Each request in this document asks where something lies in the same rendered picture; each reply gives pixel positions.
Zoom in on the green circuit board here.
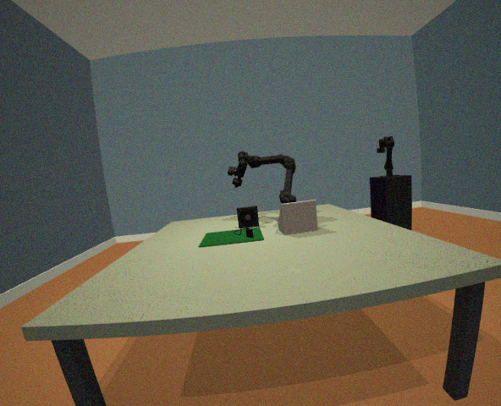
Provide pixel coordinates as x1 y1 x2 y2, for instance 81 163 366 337
199 228 264 247

